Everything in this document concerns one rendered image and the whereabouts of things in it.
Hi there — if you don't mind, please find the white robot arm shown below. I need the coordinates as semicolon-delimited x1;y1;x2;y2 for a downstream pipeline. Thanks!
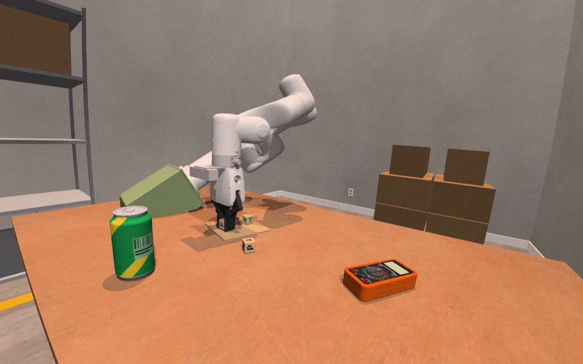
179;74;317;195

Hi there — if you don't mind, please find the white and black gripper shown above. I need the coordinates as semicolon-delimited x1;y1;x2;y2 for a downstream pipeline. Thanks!
210;166;245;231

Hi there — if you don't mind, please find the tan square mat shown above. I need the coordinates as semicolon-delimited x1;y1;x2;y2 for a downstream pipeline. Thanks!
205;220;270;241

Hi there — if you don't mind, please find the green drink can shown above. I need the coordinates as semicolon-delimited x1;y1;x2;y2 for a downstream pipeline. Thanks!
109;206;155;280

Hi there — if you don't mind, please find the orange digital multimeter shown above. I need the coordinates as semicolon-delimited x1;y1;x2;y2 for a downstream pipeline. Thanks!
343;258;417;302

